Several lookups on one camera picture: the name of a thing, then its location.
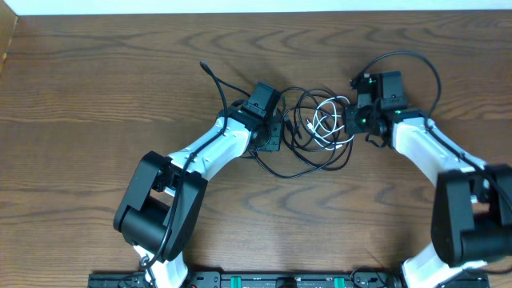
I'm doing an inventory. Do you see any white cable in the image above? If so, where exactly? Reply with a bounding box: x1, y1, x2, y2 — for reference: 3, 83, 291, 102
306, 95, 355, 151

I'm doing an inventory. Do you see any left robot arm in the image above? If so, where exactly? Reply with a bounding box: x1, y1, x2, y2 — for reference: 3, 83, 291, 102
113, 102, 282, 287

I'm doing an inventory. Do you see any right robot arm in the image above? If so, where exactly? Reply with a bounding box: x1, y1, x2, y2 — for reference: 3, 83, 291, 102
343, 99, 511, 287

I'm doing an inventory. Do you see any cardboard panel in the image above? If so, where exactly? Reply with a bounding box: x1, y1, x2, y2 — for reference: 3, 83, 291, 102
0, 0, 18, 70

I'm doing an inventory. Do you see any left camera black cable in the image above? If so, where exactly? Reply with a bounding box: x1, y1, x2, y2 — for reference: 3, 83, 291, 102
139, 60, 253, 287

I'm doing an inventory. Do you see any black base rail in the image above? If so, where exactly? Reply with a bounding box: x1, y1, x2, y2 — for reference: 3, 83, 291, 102
87, 270, 490, 288

